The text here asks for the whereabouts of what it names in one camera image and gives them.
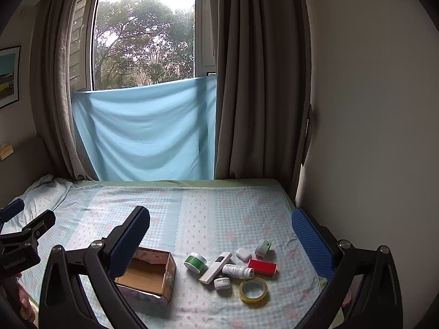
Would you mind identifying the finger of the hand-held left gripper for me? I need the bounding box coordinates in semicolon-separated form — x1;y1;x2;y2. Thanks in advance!
0;209;56;249
0;198;26;225

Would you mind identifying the person's left hand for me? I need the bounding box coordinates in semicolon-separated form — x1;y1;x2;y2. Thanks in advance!
15;274;38;323

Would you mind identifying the light blue hanging cloth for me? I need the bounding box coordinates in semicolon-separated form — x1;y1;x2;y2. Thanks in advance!
71;75;218;182

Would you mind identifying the brown curtain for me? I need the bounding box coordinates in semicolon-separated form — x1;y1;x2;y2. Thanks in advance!
209;0;313;181
29;0;101;181

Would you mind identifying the cardboard box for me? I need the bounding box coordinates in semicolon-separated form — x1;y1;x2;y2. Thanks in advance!
115;247;177;306

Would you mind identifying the small red box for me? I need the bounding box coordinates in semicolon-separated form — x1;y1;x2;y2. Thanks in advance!
247;259;278;278

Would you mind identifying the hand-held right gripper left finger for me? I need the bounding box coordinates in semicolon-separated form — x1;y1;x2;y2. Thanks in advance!
39;206;151;329

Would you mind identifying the framed wall picture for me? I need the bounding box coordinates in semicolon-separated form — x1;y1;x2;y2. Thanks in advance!
0;45;22;109

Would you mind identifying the window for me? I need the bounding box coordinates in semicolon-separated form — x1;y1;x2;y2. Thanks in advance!
69;0;217;92

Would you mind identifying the dark green jar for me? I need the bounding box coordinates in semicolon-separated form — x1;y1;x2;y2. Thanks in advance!
183;252;208;275

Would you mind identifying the grey bed headboard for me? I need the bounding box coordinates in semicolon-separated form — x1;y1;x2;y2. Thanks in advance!
0;136;56;210

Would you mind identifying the white plastic bottle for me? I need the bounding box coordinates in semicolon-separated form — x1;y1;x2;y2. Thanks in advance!
222;264;255;279

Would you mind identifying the white remote control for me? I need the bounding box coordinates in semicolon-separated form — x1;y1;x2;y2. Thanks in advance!
199;252;233;285

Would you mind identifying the checkered floral bed sheet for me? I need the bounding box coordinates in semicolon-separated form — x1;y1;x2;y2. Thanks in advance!
0;177;330;329

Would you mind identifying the checkered pillow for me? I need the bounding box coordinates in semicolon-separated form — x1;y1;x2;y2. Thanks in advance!
0;174;75;235

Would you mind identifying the clear tape roll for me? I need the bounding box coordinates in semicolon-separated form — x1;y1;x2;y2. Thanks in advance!
239;277;269;305

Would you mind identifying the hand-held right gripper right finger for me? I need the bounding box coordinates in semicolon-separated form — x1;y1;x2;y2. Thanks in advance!
291;206;404;329

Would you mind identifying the pale green jar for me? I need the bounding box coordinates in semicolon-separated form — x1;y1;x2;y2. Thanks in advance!
254;239;273;258

